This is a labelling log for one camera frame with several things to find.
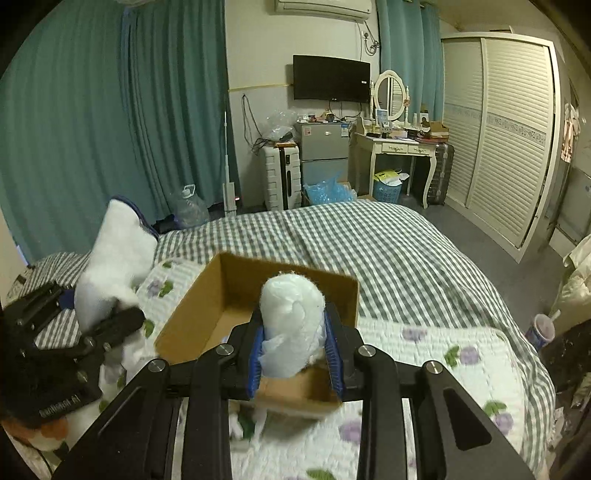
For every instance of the brown cardboard box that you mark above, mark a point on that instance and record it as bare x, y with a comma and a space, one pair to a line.
258, 323

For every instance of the white fluffy cloth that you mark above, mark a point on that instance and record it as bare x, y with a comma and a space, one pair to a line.
115, 263

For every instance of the white suitcase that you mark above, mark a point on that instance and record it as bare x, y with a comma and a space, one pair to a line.
281, 177

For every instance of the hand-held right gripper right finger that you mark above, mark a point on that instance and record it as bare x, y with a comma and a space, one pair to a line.
333, 356

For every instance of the clear water jug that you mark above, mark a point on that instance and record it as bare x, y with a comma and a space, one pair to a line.
190, 206

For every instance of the white louvred wardrobe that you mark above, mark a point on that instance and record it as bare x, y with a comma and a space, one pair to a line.
503, 134

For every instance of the floral quilted blanket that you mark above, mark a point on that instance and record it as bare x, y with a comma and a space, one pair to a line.
351, 397

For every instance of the white dressing table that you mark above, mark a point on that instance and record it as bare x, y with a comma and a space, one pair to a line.
397, 152

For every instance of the blue plastic bag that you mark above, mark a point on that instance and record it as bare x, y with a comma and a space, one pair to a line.
328, 191

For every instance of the clear plastic bag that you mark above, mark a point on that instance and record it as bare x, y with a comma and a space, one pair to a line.
280, 122

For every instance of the orange and white plush toy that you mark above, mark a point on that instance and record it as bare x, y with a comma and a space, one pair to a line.
44, 434

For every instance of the grey mini fridge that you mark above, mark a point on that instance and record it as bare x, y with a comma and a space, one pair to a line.
323, 157

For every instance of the green checked bed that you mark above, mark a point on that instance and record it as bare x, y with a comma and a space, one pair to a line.
360, 258

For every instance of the purple drink cup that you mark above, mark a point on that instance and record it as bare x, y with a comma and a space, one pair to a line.
541, 333

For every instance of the white air conditioner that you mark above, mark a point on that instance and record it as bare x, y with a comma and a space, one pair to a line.
323, 8

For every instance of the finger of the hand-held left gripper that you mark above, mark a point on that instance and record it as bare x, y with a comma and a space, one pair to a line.
34, 302
111, 325

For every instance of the blue laundry basket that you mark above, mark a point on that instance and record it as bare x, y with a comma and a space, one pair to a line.
387, 189

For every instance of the white stuffing wad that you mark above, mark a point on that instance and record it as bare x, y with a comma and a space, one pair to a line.
292, 323

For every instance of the oval vanity mirror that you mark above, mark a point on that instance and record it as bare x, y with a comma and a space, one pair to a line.
388, 94

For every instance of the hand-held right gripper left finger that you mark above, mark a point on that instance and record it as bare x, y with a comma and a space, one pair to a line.
256, 356

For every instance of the dark grey suitcase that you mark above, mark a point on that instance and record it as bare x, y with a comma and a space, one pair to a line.
441, 173

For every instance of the black wall television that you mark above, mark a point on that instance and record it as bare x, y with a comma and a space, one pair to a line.
330, 77

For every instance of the teal curtain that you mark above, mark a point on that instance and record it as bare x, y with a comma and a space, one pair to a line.
115, 115
411, 60

